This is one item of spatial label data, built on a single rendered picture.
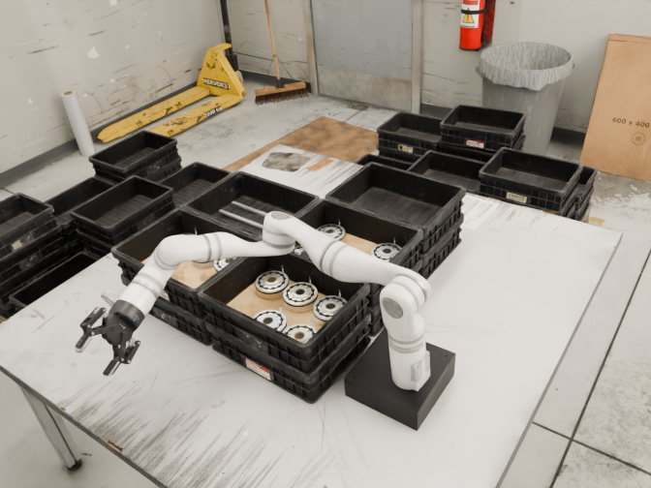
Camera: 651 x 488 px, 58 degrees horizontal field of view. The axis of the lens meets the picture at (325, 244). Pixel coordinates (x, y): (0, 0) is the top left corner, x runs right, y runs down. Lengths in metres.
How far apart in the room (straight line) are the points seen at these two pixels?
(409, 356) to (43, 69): 3.96
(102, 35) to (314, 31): 1.69
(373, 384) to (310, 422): 0.19
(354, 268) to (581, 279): 0.91
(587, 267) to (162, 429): 1.44
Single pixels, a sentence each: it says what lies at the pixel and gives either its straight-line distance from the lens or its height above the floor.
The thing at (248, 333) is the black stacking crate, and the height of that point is 0.87.
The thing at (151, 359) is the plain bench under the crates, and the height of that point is 0.70.
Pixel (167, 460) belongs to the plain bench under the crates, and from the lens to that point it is 1.63.
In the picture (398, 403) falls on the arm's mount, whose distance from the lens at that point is 1.55.
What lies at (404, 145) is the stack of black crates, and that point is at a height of 0.42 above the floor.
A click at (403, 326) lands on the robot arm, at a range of 1.39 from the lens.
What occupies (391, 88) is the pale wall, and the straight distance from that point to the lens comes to 4.97.
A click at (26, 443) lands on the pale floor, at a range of 2.83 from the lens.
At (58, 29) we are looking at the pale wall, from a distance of 4.97.
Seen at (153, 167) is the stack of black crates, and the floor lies 0.51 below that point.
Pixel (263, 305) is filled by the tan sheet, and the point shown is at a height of 0.83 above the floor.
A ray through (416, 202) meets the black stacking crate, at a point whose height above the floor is 0.83.
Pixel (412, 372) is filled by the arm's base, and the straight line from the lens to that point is 1.52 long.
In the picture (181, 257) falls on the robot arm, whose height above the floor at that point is 1.16.
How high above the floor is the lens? 1.98
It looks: 36 degrees down
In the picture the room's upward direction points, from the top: 5 degrees counter-clockwise
